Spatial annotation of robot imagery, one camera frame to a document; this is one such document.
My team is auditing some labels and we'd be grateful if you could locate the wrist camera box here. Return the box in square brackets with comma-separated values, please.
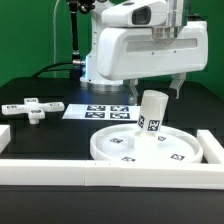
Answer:
[102, 0, 167, 27]

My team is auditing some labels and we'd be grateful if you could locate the white cross table base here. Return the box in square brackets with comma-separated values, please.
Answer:
[2, 98, 65, 125]

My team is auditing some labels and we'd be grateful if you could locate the white right fence bar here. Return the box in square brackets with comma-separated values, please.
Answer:
[197, 130, 224, 165]

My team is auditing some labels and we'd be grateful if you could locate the black cable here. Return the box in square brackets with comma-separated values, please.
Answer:
[31, 60, 84, 79]

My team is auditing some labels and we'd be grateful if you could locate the black camera stand pole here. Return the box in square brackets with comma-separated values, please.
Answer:
[66, 0, 87, 60]

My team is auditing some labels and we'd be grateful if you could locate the white marker sheet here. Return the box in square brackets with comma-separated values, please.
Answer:
[63, 104, 140, 121]

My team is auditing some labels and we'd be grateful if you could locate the white round table top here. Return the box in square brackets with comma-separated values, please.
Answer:
[90, 124, 203, 163]

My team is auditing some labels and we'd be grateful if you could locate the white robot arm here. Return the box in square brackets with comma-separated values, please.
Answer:
[81, 0, 208, 105]

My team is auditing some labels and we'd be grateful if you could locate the white front fence bar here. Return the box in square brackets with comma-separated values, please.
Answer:
[0, 159, 224, 190]

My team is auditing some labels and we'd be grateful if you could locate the white left fence bar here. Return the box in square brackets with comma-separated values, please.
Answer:
[0, 125, 11, 154]

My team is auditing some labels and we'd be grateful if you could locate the white fence bar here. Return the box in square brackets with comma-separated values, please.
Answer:
[0, 159, 224, 190]
[197, 130, 224, 165]
[0, 125, 11, 154]

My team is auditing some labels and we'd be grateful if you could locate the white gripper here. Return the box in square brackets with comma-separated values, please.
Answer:
[97, 21, 208, 105]

